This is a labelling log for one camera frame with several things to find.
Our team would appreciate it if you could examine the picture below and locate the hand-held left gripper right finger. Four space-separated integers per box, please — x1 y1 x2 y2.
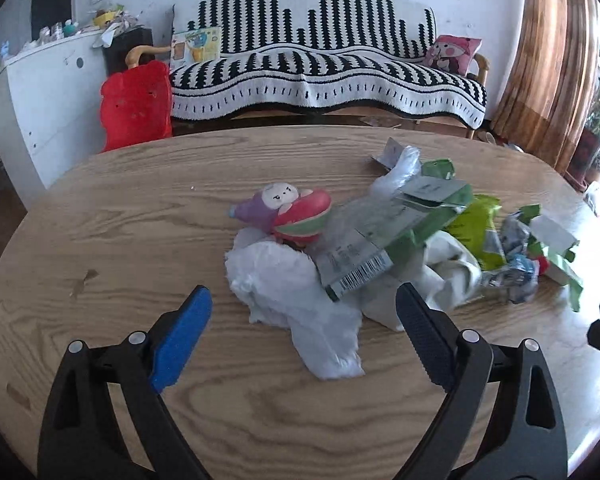
395 282 568 480

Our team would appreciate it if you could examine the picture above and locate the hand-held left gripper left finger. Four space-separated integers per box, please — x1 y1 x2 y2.
37 285 213 480

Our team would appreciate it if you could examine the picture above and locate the white green torn carton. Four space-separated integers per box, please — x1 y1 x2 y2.
520 204 586 313

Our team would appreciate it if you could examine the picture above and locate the blue white wrapper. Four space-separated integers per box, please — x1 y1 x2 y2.
482 210 541 306

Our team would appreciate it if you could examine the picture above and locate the green chip bag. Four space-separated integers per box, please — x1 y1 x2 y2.
445 195 509 272

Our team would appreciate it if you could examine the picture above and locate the green barcode carton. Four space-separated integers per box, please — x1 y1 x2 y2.
316 177 473 303

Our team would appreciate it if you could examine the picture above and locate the white plastic bag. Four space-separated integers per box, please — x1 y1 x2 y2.
224 227 366 380

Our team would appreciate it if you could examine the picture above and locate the clear plastic bag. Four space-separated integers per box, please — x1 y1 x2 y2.
320 146 427 261

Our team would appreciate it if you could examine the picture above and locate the purple pink squishy toy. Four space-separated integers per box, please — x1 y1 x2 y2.
228 182 332 249

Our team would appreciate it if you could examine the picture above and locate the grey foil wrapper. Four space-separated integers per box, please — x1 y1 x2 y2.
371 137 407 169

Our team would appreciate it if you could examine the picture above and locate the red plastic chair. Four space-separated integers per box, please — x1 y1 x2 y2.
99 60 173 153

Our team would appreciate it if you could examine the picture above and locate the brown curtain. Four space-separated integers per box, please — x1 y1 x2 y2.
490 0 600 177

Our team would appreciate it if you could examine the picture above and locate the white cabinet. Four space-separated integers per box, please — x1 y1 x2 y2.
0 27 112 192

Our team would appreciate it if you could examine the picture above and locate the pink cartoon cushion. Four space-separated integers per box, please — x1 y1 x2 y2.
422 35 482 77

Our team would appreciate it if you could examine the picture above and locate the black white striped sofa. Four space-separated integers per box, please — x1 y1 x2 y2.
169 0 487 128

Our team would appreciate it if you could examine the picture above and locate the colourful picture book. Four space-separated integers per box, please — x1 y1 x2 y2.
170 26 222 67

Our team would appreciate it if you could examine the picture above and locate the black box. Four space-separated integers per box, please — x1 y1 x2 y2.
102 27 154 76

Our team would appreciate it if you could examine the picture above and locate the wooden sofa frame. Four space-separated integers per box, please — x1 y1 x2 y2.
125 45 492 141

